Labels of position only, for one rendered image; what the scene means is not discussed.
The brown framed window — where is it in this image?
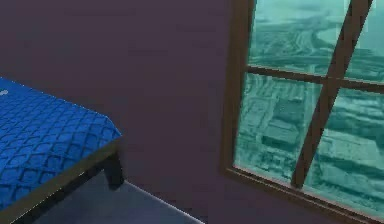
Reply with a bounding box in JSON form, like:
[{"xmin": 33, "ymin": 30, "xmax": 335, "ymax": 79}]
[{"xmin": 219, "ymin": 0, "xmax": 384, "ymax": 224}]

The blue quilted bed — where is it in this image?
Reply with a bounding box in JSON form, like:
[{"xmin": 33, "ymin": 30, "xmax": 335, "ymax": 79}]
[{"xmin": 0, "ymin": 77, "xmax": 126, "ymax": 224}]

